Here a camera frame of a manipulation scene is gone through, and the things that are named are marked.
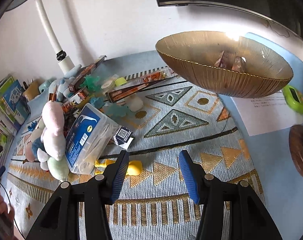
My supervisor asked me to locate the yellow toy figure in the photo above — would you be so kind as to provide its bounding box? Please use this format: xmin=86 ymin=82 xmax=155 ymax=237
xmin=94 ymin=159 xmax=143 ymax=176

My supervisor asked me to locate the small QR code box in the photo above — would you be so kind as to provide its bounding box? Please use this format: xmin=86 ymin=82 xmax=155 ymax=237
xmin=113 ymin=126 xmax=134 ymax=150

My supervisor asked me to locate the blue floss pick box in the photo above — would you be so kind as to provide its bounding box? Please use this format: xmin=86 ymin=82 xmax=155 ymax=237
xmin=65 ymin=103 xmax=119 ymax=174

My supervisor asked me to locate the pastel plush toy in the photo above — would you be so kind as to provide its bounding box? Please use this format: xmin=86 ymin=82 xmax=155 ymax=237
xmin=26 ymin=100 xmax=70 ymax=182

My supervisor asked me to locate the person's left hand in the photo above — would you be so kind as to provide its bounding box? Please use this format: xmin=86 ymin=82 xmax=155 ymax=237
xmin=0 ymin=194 xmax=15 ymax=231

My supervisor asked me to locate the patterned woven table mat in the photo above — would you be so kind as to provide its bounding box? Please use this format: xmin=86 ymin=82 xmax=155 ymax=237
xmin=3 ymin=77 xmax=265 ymax=239

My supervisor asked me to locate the stack of books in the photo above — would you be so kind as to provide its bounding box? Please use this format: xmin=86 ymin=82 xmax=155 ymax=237
xmin=0 ymin=75 xmax=29 ymax=137

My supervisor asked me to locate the light blue plastic dinosaur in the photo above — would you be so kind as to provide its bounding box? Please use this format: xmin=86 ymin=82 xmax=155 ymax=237
xmin=104 ymin=103 xmax=130 ymax=120

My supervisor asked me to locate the blue plastic toy piece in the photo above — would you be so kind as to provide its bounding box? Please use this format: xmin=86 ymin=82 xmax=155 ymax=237
xmin=90 ymin=96 xmax=105 ymax=109

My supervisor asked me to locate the white paper sheet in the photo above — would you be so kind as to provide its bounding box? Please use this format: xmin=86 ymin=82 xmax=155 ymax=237
xmin=232 ymin=91 xmax=303 ymax=136

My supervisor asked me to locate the white cotton plush ball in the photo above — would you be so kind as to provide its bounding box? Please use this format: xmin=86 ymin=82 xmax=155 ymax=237
xmin=124 ymin=94 xmax=144 ymax=112

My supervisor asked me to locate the colourful printed flat box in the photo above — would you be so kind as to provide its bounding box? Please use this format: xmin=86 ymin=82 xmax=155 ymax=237
xmin=62 ymin=87 xmax=90 ymax=113

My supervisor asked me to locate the brown pen holder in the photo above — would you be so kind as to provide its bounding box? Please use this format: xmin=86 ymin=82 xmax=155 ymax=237
xmin=23 ymin=79 xmax=44 ymax=101

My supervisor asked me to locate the long brown pencil box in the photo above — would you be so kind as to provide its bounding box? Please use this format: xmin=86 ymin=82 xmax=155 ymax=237
xmin=106 ymin=76 xmax=178 ymax=103

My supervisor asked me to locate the brown round coaster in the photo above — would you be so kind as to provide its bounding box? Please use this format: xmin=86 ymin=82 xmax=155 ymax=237
xmin=289 ymin=125 xmax=303 ymax=177

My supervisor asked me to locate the mint green small device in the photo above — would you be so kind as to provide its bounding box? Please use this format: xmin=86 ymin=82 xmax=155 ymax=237
xmin=39 ymin=78 xmax=55 ymax=94

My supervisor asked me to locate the teal plastic dinosaur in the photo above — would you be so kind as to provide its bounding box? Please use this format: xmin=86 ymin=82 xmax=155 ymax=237
xmin=79 ymin=75 xmax=101 ymax=93

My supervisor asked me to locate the green tape roll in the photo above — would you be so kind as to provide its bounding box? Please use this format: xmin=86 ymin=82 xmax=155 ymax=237
xmin=115 ymin=77 xmax=127 ymax=87

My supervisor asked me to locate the light blue plush toy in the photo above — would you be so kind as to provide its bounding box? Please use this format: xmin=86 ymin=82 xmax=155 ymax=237
xmin=48 ymin=64 xmax=82 ymax=102

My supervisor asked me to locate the dark red long box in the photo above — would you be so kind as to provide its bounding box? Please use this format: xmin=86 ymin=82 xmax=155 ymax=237
xmin=68 ymin=55 xmax=106 ymax=93

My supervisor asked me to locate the green timer gadget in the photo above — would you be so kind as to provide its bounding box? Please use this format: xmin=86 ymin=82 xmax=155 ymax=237
xmin=282 ymin=85 xmax=303 ymax=115

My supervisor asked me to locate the gold ribbed glass bowl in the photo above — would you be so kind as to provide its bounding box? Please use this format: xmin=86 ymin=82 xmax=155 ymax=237
xmin=155 ymin=31 xmax=294 ymax=98

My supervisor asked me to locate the white lamp pole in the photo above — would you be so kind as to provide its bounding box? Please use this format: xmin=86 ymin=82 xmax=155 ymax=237
xmin=34 ymin=0 xmax=75 ymax=74

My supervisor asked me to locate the black cable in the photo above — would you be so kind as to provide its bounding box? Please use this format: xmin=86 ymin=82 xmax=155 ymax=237
xmin=0 ymin=182 xmax=26 ymax=239

